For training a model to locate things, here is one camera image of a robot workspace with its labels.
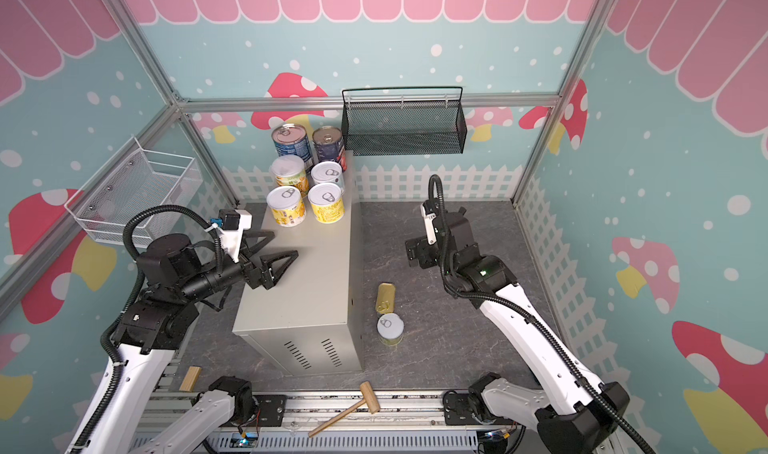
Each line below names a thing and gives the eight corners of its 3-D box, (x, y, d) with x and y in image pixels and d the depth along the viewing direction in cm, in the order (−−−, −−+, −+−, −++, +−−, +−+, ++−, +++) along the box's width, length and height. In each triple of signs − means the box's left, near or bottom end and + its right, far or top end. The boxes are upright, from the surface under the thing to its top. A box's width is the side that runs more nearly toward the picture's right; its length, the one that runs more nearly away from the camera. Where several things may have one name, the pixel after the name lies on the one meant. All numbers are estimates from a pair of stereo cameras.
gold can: (376, 317, 92) (375, 310, 88) (377, 290, 98) (377, 282, 94) (395, 317, 92) (395, 310, 88) (395, 290, 98) (395, 282, 94)
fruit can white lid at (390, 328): (374, 341, 88) (373, 333, 83) (382, 318, 92) (381, 309, 87) (398, 348, 86) (398, 341, 81) (405, 325, 91) (405, 316, 86)
